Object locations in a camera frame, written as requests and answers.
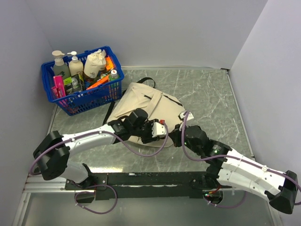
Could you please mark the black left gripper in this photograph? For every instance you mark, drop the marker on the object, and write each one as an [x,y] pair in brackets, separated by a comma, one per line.
[149,138]

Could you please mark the beige cloth pouch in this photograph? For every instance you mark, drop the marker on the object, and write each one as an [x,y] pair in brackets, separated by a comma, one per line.
[95,62]

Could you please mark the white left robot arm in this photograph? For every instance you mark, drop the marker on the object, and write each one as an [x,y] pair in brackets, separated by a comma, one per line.
[52,156]

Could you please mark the beige canvas backpack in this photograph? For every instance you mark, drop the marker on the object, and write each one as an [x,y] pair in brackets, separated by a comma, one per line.
[157,104]

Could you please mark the aluminium rail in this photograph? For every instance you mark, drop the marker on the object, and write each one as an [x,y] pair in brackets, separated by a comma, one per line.
[225,178]

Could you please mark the green pump bottle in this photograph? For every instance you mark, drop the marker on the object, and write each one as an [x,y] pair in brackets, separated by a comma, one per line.
[60,68]

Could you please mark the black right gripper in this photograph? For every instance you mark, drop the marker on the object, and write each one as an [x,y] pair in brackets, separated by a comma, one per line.
[175,135]

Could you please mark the orange package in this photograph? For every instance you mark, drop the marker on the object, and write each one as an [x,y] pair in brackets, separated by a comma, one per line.
[104,78]

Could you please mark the black green box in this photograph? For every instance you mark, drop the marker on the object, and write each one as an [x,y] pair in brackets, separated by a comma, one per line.
[74,84]

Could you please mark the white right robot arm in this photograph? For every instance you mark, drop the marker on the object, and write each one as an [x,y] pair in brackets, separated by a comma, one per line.
[230,168]

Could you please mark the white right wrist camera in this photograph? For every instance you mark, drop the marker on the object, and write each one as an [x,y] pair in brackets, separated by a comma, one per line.
[186,114]

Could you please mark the blue plastic basket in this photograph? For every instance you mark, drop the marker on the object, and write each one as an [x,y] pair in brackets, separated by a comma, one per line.
[79,102]

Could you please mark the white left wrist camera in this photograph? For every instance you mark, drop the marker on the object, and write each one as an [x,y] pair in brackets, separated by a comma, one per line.
[159,129]

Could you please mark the pink box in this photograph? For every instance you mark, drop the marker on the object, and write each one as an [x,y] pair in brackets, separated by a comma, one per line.
[58,88]

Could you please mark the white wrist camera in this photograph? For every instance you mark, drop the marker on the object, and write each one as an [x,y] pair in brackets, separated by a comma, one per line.
[186,114]
[159,129]

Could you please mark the cream pump bottle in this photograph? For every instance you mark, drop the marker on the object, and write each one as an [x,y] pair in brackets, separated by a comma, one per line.
[75,65]

